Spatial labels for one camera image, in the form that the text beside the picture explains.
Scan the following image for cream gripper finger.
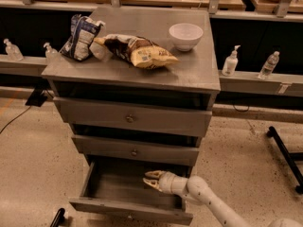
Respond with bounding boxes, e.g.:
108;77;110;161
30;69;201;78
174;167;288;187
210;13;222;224
143;178;162;192
145;170;165;179

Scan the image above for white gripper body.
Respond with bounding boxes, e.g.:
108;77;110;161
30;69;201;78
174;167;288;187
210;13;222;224
158;172;188;196

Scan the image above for grey bottom drawer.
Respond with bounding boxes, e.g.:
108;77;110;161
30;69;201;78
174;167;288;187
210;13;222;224
69;157;193;225

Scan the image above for grey drawer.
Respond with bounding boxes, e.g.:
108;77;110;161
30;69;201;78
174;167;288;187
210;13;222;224
54;97;212;137
69;157;193;225
72;134;199;166

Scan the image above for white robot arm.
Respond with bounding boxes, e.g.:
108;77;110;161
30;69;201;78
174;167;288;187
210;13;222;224
143;170;251;227

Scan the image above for grey middle drawer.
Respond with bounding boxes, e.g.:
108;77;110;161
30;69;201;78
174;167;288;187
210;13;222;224
72;134;199;166

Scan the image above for grey top drawer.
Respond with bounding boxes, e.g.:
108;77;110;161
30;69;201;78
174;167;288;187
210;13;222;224
54;97;212;137

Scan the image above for grey drawer cabinet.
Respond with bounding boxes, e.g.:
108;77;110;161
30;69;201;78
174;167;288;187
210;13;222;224
41;6;222;175

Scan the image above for yellow brown chip bag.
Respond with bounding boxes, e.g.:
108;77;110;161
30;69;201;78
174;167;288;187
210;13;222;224
90;34;179;69

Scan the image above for black stand leg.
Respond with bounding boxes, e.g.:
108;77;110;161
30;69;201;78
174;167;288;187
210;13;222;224
266;126;303;194

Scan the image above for white pump lotion bottle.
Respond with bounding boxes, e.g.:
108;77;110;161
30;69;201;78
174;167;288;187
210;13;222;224
222;45;240;77

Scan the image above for black power adapter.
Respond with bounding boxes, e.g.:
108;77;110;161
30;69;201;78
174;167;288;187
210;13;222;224
26;90;47;107

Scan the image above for white bowl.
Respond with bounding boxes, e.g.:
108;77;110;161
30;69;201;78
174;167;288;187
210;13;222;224
169;23;204;51

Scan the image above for clear pump sanitizer bottle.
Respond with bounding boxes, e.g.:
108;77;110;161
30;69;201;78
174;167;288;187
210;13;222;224
44;43;59;63

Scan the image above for clear water bottle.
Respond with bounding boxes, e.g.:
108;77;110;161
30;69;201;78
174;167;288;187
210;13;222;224
258;51;279;79

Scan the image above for blue white chip bag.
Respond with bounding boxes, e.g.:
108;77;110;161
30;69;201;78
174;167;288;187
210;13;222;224
60;14;105;61

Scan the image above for far left clear sanitizer bottle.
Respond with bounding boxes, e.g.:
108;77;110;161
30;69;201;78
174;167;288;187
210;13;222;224
3;39;24;61

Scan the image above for black handle bottom edge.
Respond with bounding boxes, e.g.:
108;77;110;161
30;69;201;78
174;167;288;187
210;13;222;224
50;208;65;227

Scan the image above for black floor cable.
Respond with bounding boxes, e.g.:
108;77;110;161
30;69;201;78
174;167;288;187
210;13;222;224
0;105;32;135

